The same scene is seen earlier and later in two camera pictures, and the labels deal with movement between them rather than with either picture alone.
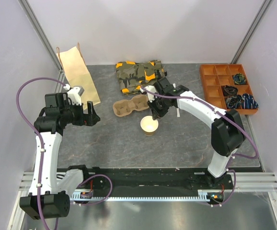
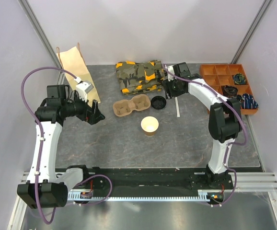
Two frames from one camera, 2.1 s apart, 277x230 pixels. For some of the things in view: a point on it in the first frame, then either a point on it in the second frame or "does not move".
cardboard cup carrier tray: [124, 107] does not move
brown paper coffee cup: [149, 125] does not move
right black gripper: [156, 114] to [166, 85]
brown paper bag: [77, 71] does not move
